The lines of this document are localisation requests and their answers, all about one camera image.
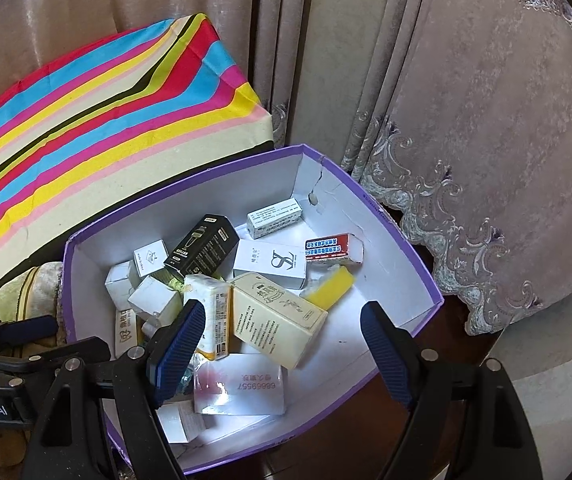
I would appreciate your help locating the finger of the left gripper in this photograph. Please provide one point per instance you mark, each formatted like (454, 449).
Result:
(17, 333)

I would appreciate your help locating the cream tall box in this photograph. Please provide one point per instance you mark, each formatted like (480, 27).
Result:
(278, 323)

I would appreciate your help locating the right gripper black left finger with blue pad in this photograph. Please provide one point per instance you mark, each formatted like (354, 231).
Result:
(70, 439)

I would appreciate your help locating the white text medicine box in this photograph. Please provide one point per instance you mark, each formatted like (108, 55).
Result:
(272, 218)

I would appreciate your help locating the white SL logo box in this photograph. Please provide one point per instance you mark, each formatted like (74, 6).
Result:
(284, 265)

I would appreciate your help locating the red QR code box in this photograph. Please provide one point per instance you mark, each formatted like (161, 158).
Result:
(343, 248)

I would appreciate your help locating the white pink number box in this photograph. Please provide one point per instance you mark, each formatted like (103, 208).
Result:
(239, 385)

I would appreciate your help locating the white box left corner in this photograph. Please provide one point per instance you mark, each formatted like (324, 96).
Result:
(121, 281)

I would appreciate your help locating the white flat box bottom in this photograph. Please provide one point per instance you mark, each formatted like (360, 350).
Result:
(180, 423)

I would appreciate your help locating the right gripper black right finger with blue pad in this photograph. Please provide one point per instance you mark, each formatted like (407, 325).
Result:
(495, 440)

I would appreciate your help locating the black gold box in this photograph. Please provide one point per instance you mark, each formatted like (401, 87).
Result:
(204, 248)

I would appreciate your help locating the colourful striped cloth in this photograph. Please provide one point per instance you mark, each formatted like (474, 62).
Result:
(106, 122)

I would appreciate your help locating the yellow sponge piece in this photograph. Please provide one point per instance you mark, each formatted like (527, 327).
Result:
(325, 292)

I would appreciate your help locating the purple white storage box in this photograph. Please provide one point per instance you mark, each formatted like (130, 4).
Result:
(323, 356)

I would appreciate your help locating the beige curtain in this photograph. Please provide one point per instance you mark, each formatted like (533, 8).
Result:
(456, 114)

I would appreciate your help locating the small white diamond box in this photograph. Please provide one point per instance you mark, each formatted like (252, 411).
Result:
(150, 258)

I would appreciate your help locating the white red label box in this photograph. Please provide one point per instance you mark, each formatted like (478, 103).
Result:
(127, 332)

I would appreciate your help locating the small white cube box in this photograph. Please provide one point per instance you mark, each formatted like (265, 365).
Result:
(156, 302)

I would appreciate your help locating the white yellow barcode box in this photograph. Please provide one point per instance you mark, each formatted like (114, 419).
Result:
(215, 296)

